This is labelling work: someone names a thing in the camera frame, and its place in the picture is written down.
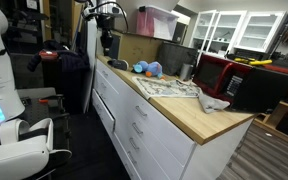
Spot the white front wooden drawer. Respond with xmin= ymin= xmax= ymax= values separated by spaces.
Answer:
xmin=96 ymin=59 xmax=123 ymax=85

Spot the protruding white cabinet drawer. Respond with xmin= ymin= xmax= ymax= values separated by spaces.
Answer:
xmin=91 ymin=88 xmax=116 ymax=134

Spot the patterned printed paper sheet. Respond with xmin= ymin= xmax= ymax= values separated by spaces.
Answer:
xmin=131 ymin=75 xmax=203 ymax=100

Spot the blue plush toy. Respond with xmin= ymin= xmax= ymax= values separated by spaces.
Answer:
xmin=132 ymin=60 xmax=167 ymax=81

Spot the brown cardboard panel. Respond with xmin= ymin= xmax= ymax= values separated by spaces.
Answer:
xmin=112 ymin=30 xmax=165 ymax=68

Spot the grey fabric bin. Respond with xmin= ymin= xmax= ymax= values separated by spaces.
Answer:
xmin=156 ymin=41 xmax=198 ymax=77

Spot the metal cup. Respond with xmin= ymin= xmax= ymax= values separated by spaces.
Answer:
xmin=179 ymin=63 xmax=194 ymax=82

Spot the white cabinet with wooden top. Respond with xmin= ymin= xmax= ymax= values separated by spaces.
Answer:
xmin=91 ymin=53 xmax=257 ymax=180

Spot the pink storage bin clear lid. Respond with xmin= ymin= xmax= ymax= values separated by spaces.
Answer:
xmin=136 ymin=4 xmax=180 ymax=42

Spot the grey crumpled cloth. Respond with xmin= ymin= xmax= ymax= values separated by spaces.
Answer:
xmin=197 ymin=91 xmax=232 ymax=114

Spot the dark jacket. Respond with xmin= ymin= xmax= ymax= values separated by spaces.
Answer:
xmin=27 ymin=39 xmax=91 ymax=73

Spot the red small box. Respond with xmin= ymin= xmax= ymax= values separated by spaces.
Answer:
xmin=38 ymin=49 xmax=59 ymax=61

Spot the red black microwave oven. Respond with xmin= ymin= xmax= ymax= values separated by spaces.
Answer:
xmin=192 ymin=53 xmax=288 ymax=114

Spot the black perforated table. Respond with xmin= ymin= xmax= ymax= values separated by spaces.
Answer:
xmin=15 ymin=87 xmax=72 ymax=129

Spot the yellow hand tool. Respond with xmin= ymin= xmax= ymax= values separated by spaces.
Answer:
xmin=233 ymin=57 xmax=273 ymax=67

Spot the white glass door cabinet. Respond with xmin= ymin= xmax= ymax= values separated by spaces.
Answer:
xmin=188 ymin=9 xmax=287 ymax=56

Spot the wooden shelf unit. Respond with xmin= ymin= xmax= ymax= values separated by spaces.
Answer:
xmin=253 ymin=84 xmax=288 ymax=149

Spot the black camera on stand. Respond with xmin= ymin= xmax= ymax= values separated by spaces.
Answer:
xmin=83 ymin=0 xmax=130 ymax=58

